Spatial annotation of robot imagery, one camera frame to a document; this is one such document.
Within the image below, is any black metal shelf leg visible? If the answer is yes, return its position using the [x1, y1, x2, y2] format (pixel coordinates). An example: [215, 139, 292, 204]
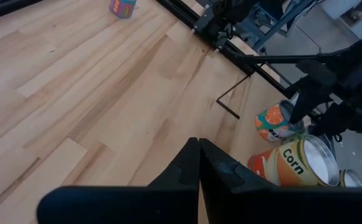
[215, 74, 252, 121]

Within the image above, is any large orange corn can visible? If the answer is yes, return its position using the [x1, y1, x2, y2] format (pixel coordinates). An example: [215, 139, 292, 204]
[247, 134, 340, 187]

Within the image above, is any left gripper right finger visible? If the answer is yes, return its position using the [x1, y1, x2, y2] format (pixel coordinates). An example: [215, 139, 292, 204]
[199, 138, 362, 224]

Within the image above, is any white carrot print can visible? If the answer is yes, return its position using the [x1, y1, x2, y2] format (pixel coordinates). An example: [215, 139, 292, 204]
[338, 169, 362, 188]

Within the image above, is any black frame post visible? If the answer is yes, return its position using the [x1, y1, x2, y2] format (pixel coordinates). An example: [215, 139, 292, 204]
[241, 53, 328, 63]

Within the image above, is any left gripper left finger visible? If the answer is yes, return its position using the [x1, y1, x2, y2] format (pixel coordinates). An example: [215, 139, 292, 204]
[36, 137, 201, 224]

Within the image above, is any pink corn can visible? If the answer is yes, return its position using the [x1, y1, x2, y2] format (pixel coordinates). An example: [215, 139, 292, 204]
[108, 0, 137, 19]

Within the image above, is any black table end rail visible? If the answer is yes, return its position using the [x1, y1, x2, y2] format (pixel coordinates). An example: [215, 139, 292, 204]
[155, 0, 293, 97]

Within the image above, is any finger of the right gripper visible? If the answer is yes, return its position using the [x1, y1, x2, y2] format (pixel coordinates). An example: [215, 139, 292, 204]
[310, 104, 358, 138]
[288, 77, 336, 124]

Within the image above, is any teal orange fruit print can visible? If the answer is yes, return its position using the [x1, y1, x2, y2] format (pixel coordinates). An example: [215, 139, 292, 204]
[254, 99, 305, 143]

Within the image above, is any black bracket on rail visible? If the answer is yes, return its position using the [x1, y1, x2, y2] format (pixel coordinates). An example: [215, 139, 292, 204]
[192, 4, 233, 52]

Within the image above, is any blue metal table frame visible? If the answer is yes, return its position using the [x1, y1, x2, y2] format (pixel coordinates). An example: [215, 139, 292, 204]
[233, 0, 317, 52]

